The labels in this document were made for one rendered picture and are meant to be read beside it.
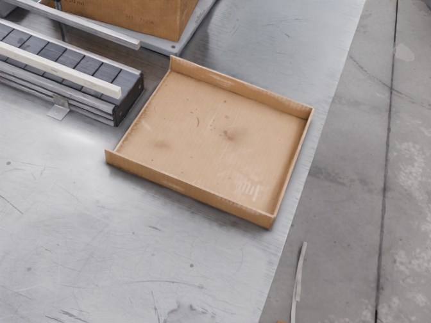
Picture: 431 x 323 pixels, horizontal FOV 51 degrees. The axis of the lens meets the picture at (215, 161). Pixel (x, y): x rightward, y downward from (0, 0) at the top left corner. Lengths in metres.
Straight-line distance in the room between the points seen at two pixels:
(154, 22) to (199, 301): 0.56
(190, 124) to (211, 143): 0.06
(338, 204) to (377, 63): 0.91
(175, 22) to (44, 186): 0.41
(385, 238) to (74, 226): 1.34
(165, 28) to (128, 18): 0.08
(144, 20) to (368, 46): 1.75
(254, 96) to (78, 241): 0.43
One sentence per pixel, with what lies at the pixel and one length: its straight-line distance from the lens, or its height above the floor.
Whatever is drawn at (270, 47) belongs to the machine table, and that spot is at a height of 0.83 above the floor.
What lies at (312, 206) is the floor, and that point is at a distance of 1.81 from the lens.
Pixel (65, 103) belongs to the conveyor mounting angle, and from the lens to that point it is 0.87.
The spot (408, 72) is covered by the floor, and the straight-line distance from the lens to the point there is 2.52.
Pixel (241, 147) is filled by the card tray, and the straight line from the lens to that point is 0.83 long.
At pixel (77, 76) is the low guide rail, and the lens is 0.82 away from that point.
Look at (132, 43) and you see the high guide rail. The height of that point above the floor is 0.96.
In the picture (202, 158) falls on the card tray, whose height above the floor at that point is 0.83.
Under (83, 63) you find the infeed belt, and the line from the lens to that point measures 0.89.
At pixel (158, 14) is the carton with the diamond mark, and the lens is 0.95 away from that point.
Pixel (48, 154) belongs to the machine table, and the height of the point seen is 0.83.
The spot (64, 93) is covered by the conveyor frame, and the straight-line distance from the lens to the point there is 0.85.
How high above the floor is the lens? 1.49
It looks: 54 degrees down
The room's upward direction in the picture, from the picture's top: 12 degrees clockwise
